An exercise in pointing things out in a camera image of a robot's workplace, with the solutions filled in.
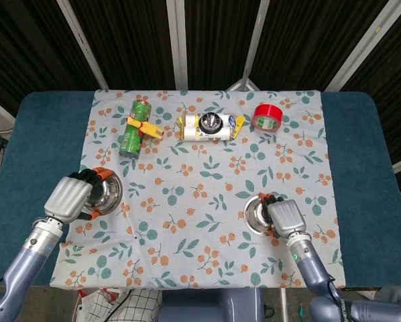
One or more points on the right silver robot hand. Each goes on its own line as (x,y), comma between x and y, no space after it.
(287,218)

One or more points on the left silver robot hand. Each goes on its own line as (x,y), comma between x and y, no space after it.
(66,198)

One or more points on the stainless steel bowl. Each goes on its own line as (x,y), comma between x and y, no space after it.
(255,214)
(110,194)

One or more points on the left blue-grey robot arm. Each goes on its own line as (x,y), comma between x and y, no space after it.
(23,268)

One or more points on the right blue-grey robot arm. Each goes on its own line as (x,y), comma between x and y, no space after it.
(311,265)

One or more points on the teal table cover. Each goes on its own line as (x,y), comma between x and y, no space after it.
(39,151)

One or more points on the green cylindrical snack can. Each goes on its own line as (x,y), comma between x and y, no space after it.
(131,144)

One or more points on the white table leg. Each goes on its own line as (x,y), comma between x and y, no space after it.
(283,305)

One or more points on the floral orange fruit tablecloth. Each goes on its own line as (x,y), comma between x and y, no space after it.
(200,174)

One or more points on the yellow clip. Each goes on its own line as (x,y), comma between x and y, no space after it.
(147,127)

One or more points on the red adhesive tape roll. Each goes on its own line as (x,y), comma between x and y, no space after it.
(271,110)

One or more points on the blue-grey robot torso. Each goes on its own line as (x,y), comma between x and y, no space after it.
(210,305)

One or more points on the white yellow snack package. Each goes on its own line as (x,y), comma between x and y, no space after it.
(190,132)

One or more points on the white checkered bag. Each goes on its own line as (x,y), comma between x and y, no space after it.
(136,307)

